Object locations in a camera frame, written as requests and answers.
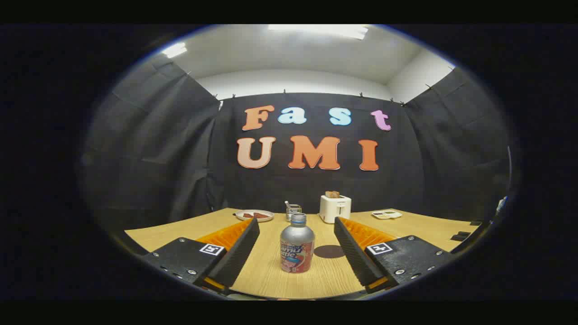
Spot dark brown round coaster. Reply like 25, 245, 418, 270
313, 245, 346, 259

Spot silver juice bottle pink label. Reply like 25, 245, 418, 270
280, 213, 316, 274

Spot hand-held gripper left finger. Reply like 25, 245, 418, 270
142, 218, 261, 294

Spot metal utensil holder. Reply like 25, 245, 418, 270
285, 201, 303, 222

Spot white round plate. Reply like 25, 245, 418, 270
235, 209, 275, 223

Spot white toaster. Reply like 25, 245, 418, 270
319, 195, 352, 224

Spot wooden table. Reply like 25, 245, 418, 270
124, 208, 481, 299

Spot small ceiling light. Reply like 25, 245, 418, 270
162, 42, 188, 59

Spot black backdrop cloth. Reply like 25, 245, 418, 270
79, 52, 513, 235

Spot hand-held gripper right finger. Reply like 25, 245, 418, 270
333, 217, 454, 294

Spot long ceiling light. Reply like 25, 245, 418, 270
267, 24, 369, 40

